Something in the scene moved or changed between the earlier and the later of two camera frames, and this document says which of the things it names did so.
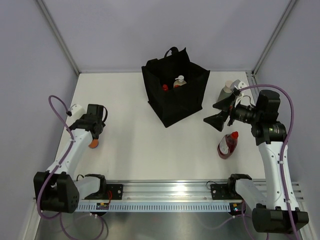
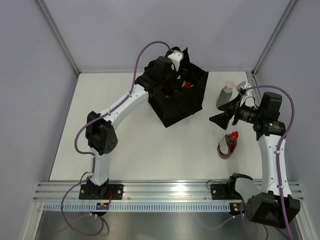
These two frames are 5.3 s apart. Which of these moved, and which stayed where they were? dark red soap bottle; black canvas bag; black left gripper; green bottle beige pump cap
Moved: black left gripper
Stayed: green bottle beige pump cap; dark red soap bottle; black canvas bag
